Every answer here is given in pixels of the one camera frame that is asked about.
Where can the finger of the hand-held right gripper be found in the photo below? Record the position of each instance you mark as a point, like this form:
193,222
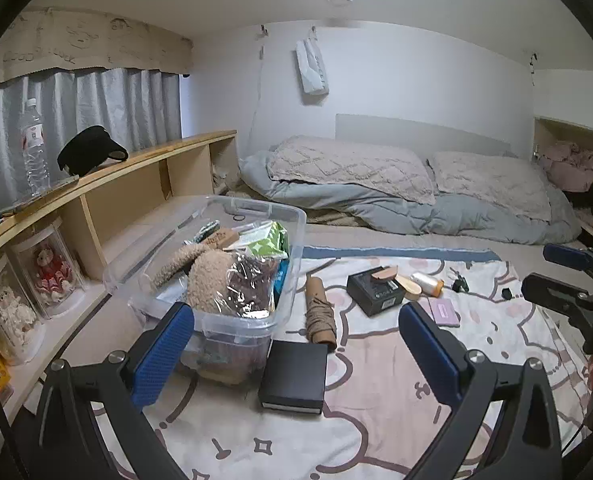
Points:
561,255
546,290

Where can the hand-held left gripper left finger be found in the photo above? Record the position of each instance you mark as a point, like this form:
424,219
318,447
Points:
161,355

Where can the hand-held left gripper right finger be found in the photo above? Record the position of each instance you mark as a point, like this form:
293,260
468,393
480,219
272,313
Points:
426,355

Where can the clear plastic storage bin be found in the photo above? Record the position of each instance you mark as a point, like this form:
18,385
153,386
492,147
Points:
236,330

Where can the teal patterned pack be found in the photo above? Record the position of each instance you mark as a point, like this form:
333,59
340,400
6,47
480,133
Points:
281,280

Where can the small black object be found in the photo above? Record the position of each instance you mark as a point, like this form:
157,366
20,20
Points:
507,294

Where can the light wooden brush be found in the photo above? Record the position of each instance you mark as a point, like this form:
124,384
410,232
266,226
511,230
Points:
409,287

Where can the white bottle orange cap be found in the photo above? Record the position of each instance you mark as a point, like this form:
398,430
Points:
424,282

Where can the black box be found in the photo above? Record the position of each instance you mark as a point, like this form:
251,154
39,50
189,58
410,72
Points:
376,297

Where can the green black clip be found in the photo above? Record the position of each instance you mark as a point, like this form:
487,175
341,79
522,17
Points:
459,285

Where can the beige bed sheet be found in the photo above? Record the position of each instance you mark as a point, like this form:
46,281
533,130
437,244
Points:
91,320

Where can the beige plush toy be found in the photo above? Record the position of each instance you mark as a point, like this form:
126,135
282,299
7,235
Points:
211,280

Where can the pink clothes pile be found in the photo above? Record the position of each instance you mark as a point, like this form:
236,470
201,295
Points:
571,165

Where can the brown wooden brush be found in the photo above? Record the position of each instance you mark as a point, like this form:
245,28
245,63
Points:
381,275

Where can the printed cartoon blanket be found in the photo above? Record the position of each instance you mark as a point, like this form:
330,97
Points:
376,435

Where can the beige quilted pillow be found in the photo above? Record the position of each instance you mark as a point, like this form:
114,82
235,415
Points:
351,170
491,185

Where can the twine on cardboard tube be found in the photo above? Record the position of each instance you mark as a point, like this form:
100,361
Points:
319,320

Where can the brown fuzzy item clear wrap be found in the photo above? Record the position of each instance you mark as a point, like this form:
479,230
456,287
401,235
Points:
251,280

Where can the wooden side shelf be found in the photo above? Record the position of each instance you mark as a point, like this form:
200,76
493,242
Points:
544,132

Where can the silver patterned packet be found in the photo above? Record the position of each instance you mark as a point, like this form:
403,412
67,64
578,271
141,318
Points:
201,232

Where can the black notebook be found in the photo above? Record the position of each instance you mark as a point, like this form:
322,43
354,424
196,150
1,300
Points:
291,370

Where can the wooden block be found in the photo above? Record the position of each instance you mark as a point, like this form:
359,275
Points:
221,238

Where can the display case with red doll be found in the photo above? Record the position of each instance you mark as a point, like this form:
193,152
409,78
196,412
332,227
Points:
51,270

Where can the grey duvet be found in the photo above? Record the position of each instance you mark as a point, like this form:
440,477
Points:
401,215

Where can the display case with white doll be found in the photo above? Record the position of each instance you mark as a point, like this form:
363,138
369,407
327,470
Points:
11,310

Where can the green tissue pack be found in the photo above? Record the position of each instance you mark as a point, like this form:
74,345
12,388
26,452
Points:
271,240

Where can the wooden bedside shelf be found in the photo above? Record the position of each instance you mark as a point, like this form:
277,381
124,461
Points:
121,200

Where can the white headboard panel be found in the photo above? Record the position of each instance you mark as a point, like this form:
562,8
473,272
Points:
426,132

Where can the black cap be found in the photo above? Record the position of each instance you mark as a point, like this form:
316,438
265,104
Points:
89,150

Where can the clear water bottle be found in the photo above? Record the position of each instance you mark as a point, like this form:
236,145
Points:
34,150

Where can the grey curtain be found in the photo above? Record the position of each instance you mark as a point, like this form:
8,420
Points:
126,110

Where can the beige printed valance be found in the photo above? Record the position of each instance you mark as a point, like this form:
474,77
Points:
76,40

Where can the white wall tissue holder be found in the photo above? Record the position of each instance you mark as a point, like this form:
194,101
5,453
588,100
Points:
311,65

